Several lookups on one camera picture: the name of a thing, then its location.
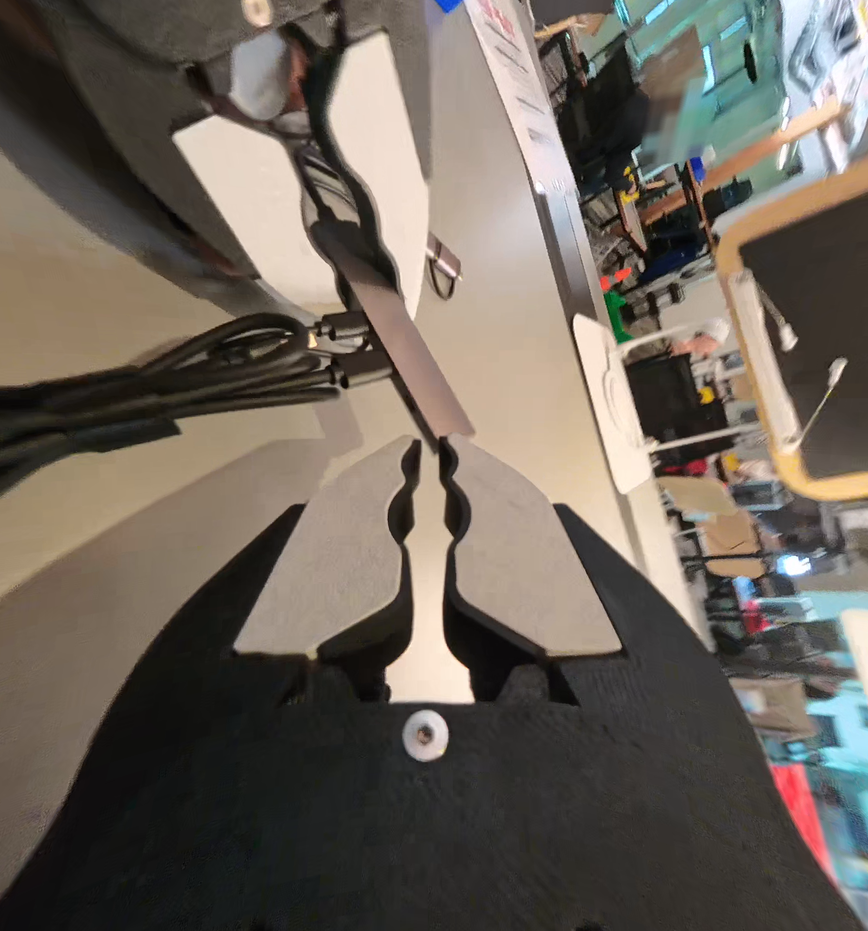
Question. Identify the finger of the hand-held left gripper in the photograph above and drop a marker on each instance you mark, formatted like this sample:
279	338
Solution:
397	131
252	196

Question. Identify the printed instruction sheet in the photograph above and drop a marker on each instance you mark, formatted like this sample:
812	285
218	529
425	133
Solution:
510	80

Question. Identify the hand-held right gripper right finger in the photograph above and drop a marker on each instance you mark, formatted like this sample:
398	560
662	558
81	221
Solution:
528	560

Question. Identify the grey usb hub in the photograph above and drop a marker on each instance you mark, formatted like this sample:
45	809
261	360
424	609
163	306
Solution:
412	349

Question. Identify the small grey adapter with loop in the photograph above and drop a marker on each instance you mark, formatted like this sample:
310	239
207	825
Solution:
443	256

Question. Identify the black table with wooden rim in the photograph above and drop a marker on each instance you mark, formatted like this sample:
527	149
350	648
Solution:
827	291

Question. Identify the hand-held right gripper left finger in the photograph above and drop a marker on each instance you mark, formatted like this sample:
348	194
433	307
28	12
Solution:
317	553

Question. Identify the white tray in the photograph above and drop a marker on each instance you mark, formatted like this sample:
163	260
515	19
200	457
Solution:
608	436

